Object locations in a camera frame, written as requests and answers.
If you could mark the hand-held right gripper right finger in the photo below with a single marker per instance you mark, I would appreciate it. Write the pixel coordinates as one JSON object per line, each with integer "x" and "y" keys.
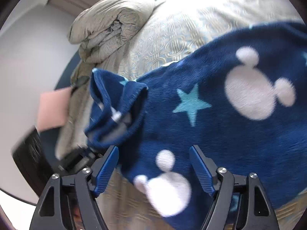
{"x": 201, "y": 172}

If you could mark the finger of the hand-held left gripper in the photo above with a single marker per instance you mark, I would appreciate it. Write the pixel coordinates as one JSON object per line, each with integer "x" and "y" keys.
{"x": 76, "y": 159}
{"x": 122, "y": 119}

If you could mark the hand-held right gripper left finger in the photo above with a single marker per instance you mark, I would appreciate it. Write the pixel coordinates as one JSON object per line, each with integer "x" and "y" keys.
{"x": 106, "y": 171}

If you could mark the navy star printed fleece pants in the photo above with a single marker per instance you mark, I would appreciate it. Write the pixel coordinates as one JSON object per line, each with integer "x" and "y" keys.
{"x": 215, "y": 136}

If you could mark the pink pillow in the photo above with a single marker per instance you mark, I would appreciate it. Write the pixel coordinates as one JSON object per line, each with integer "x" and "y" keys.
{"x": 54, "y": 109}

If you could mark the dark blue headboard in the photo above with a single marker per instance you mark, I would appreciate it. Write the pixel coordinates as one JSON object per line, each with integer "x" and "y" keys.
{"x": 66, "y": 71}

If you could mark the folded beige patterned duvet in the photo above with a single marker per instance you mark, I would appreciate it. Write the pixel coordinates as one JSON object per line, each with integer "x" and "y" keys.
{"x": 112, "y": 21}

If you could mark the bed with patterned sheet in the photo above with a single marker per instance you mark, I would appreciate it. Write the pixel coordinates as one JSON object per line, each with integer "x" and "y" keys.
{"x": 182, "y": 28}

